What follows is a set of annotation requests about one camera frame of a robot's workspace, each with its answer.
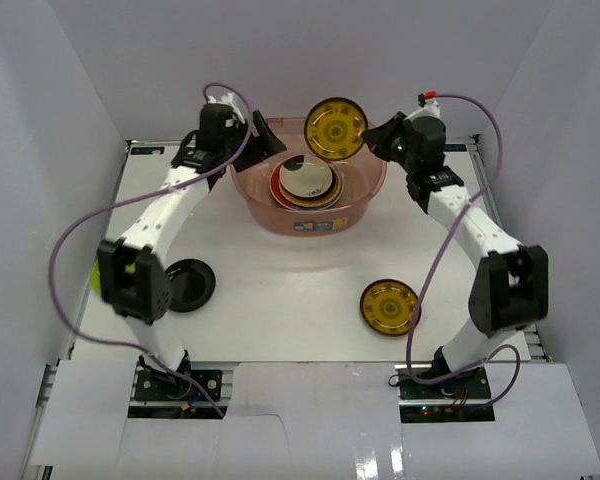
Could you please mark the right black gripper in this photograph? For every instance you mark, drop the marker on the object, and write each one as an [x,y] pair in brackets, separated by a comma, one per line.
[379,139]

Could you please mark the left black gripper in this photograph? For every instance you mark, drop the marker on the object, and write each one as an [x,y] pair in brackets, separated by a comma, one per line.
[253,142]

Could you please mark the red teal floral plate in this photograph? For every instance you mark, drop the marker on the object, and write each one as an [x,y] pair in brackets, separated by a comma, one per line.
[276,176]

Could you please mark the cream plate with black patch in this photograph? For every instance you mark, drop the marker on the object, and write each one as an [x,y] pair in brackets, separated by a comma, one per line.
[306,176]

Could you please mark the yellow patterned plate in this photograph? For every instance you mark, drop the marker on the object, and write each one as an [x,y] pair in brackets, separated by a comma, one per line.
[387,307]
[333,129]

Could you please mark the black glossy plate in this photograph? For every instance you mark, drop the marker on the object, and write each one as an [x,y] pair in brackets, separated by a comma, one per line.
[322,201]

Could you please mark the woven bamboo plate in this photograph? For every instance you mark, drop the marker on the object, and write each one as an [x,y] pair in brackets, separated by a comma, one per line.
[286,200]

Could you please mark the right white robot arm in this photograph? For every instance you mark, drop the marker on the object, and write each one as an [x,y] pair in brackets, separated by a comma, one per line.
[510,289]

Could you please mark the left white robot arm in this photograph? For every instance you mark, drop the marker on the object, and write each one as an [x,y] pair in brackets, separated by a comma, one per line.
[133,278]

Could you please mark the pink translucent plastic bin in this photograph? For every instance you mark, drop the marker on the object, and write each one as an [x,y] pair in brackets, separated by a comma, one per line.
[363,176]

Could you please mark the right table label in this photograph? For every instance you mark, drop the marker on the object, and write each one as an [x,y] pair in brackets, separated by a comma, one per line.
[455,147]

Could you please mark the table label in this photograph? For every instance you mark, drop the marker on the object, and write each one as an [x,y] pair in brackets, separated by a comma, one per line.
[455,147]
[147,150]

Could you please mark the left table label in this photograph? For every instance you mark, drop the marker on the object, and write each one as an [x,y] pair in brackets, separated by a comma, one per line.
[147,150]

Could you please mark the lime green plate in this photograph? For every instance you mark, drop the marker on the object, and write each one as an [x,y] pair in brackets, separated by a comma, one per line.
[95,279]

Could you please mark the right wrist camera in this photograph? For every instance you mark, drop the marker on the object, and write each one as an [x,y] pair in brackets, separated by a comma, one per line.
[428,105]

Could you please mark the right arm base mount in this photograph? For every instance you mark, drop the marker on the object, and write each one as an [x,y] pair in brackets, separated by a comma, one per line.
[459,400]

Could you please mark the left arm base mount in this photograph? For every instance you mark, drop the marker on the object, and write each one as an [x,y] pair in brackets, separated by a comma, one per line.
[158,395]

